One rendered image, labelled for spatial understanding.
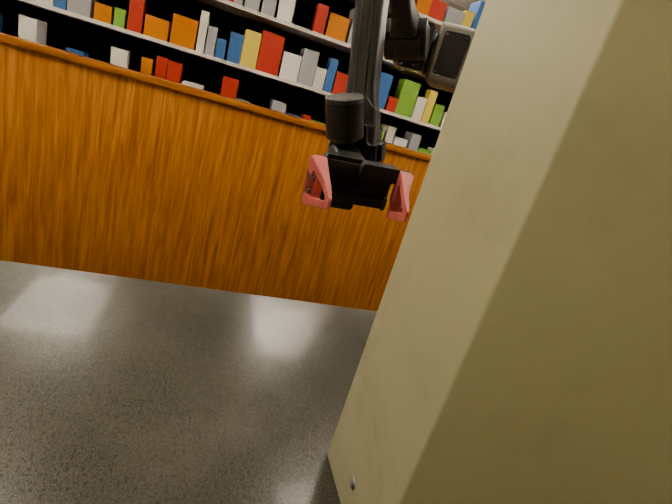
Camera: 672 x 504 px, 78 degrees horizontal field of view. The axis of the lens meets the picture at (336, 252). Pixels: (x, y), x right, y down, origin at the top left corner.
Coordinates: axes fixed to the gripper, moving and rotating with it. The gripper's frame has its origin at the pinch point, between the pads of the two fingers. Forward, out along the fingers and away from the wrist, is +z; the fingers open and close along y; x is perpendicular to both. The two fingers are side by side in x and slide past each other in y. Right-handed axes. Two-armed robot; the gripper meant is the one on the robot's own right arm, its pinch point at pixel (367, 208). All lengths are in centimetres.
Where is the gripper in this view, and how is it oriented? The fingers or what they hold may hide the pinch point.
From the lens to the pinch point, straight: 50.6
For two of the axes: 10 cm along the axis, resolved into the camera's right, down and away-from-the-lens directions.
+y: 9.6, 1.3, 2.3
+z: 1.4, 5.0, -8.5
